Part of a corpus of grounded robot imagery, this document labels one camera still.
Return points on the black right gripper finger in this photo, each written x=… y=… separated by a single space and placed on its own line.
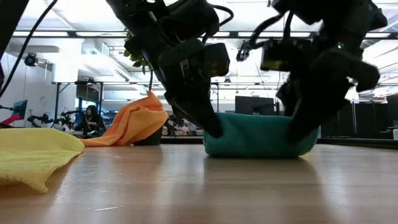
x=311 y=115
x=287 y=96

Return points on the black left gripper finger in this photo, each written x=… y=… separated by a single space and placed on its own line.
x=178 y=107
x=202 y=112

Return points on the teal microfiber towel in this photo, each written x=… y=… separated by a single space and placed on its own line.
x=255 y=137

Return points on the yellow microfiber towel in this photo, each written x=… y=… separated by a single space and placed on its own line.
x=34 y=152

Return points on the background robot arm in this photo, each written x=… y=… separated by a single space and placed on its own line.
x=43 y=119

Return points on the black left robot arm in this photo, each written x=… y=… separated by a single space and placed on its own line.
x=155 y=18

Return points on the orange microfiber towel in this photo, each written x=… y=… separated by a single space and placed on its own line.
x=136 y=121

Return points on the large dark monitor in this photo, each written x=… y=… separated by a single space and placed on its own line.
x=253 y=105

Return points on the black plant pot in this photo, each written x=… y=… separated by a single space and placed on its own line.
x=154 y=140

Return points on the green leafy plant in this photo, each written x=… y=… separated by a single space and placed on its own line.
x=136 y=59

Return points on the black partition curtain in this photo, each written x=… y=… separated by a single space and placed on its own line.
x=367 y=118

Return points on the person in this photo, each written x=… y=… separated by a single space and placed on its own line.
x=91 y=119

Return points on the blue screen monitor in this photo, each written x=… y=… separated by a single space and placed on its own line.
x=20 y=109

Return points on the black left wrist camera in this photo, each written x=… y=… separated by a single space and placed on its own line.
x=217 y=59

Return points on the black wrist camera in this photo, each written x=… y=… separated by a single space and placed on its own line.
x=217 y=59
x=280 y=56

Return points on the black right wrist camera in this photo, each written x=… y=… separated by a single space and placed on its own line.
x=280 y=56

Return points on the black hanging camera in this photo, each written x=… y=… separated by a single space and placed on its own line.
x=242 y=53

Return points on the black rack frame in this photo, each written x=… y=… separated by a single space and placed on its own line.
x=57 y=102

